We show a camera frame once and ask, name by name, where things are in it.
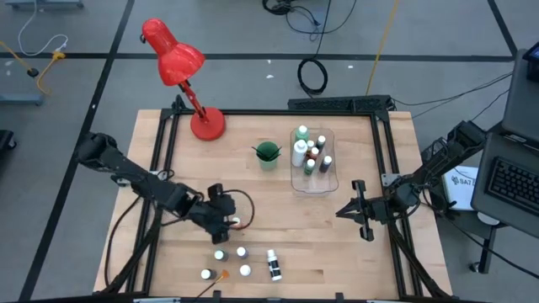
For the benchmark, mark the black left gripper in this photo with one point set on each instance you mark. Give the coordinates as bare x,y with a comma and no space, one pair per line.
215,212

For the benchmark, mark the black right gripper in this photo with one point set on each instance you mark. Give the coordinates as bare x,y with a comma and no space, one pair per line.
372,210

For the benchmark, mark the small red-orange paint bottle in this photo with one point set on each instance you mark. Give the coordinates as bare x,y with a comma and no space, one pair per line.
236,220

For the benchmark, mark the clear plastic bin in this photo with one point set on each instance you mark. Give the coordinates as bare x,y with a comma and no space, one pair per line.
324,185

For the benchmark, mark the small dark purple paint bottle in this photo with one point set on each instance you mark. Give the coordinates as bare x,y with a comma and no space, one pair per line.
325,164

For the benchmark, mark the small orange paint bottle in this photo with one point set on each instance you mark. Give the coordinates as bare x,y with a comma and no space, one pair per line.
313,154

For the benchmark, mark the black paintbrush silver ferrule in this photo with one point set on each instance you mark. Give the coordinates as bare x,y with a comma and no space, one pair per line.
257,151

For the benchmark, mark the large white paint bottle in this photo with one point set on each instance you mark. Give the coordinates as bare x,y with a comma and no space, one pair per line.
300,157

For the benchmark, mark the small dark green paint bottle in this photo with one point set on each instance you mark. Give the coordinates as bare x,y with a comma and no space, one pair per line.
321,142

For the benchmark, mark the thin black paintbrush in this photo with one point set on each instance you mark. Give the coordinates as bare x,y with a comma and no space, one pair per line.
276,152

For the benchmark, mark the small yellow paint bottle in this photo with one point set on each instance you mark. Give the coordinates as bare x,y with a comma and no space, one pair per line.
310,144

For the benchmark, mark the large green paint bottle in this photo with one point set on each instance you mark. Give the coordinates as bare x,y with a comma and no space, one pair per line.
301,134

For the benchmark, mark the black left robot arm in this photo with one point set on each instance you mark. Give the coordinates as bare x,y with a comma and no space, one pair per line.
126,168

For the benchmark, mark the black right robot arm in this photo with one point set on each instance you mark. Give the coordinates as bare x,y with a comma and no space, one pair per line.
438,162

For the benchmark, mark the small violet paint bottle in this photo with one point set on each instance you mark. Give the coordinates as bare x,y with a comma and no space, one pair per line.
241,252

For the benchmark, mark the green plastic cup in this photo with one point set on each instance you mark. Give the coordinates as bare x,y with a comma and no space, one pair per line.
267,165

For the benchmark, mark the black power strip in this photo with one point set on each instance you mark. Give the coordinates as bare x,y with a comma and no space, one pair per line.
358,103

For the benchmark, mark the white cardboard box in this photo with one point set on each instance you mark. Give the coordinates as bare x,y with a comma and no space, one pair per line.
461,189

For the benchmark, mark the white round disc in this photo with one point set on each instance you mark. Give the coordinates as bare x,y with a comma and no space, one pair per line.
488,219

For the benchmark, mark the grey laptop black keyboard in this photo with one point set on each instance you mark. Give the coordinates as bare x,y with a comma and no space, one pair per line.
511,185

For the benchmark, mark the red desk lamp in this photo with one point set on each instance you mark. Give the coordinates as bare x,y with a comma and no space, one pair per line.
177,63

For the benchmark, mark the grey monitor back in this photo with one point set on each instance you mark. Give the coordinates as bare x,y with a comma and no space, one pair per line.
520,105

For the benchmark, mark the black device blue screen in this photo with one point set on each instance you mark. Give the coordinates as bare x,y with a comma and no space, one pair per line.
534,59

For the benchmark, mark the black caster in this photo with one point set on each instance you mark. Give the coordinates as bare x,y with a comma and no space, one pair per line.
5,141

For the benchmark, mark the grey table foot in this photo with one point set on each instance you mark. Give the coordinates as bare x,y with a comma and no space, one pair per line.
44,4
21,99

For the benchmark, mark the black round floor plug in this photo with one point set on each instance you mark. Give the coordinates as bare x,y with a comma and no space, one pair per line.
32,72

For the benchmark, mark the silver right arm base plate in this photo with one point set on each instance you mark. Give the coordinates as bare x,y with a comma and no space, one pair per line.
389,179

